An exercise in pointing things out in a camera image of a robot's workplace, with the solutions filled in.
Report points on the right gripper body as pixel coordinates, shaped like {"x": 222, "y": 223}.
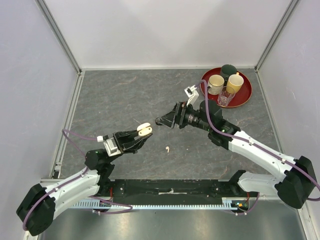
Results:
{"x": 181, "y": 110}

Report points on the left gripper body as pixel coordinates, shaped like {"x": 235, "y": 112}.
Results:
{"x": 121, "y": 144}

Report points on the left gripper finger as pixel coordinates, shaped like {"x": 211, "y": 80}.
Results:
{"x": 135, "y": 145}
{"x": 127, "y": 135}

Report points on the black earbud charging case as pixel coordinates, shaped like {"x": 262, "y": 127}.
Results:
{"x": 158, "y": 121}

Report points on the white earbud charging case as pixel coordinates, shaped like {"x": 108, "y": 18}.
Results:
{"x": 144, "y": 129}

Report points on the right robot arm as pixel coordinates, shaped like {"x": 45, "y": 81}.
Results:
{"x": 292, "y": 179}

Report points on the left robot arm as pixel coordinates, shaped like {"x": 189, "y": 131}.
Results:
{"x": 43, "y": 204}

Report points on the clear drinking glass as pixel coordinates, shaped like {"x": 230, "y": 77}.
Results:
{"x": 225, "y": 96}

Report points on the red round tray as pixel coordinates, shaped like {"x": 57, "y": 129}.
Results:
{"x": 242, "y": 96}

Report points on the yellow mug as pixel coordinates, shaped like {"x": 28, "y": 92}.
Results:
{"x": 234, "y": 83}

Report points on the dark green mug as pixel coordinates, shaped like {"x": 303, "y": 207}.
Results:
{"x": 227, "y": 70}

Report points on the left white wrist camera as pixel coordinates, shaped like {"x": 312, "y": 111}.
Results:
{"x": 111, "y": 147}

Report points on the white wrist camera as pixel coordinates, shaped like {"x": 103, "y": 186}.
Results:
{"x": 192, "y": 94}
{"x": 111, "y": 147}

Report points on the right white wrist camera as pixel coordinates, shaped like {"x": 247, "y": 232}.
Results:
{"x": 192, "y": 94}

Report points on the white mug black handle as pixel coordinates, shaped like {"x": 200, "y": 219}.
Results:
{"x": 215, "y": 84}

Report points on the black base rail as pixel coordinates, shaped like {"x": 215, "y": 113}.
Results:
{"x": 207, "y": 187}

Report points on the white cable duct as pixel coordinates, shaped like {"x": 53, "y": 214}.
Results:
{"x": 95, "y": 204}

